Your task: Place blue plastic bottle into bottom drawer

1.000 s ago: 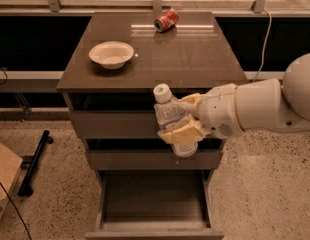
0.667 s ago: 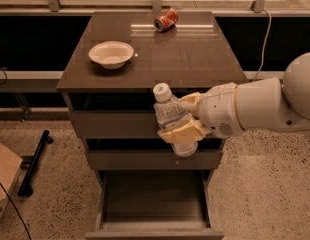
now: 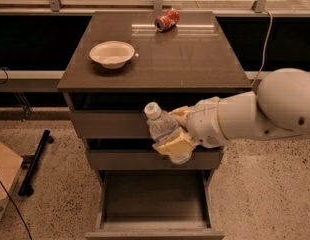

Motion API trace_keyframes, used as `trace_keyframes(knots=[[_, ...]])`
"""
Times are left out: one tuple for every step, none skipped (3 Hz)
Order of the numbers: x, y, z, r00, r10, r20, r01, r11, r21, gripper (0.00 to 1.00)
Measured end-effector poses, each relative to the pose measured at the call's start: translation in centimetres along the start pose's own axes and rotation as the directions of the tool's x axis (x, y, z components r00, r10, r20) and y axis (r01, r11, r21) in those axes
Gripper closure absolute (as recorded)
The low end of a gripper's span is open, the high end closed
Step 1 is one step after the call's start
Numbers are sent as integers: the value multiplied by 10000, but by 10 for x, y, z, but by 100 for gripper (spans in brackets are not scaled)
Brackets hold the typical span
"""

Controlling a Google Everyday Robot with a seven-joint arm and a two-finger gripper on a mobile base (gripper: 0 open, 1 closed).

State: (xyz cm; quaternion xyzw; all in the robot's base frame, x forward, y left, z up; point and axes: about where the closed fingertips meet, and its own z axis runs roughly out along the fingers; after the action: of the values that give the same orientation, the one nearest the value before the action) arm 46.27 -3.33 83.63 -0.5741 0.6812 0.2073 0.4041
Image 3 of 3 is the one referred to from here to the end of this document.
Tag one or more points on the black metal bar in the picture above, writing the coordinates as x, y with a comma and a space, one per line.
26, 189

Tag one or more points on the clear blue-label plastic bottle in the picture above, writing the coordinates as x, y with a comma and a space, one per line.
160, 124

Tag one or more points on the white paper bowl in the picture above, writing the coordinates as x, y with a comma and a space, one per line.
112, 54

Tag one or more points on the middle grey drawer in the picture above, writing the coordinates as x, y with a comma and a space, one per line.
143, 160

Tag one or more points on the crushed red soda can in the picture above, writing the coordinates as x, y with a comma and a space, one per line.
167, 20

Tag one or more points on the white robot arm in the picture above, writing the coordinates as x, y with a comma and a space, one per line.
278, 109

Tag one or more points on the top grey drawer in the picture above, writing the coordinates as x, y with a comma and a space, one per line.
110, 125

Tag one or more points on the grey drawer cabinet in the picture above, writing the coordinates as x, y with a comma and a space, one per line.
190, 62

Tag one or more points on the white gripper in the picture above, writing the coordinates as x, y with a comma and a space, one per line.
204, 123

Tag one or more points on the open bottom grey drawer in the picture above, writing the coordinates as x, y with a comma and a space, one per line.
154, 205

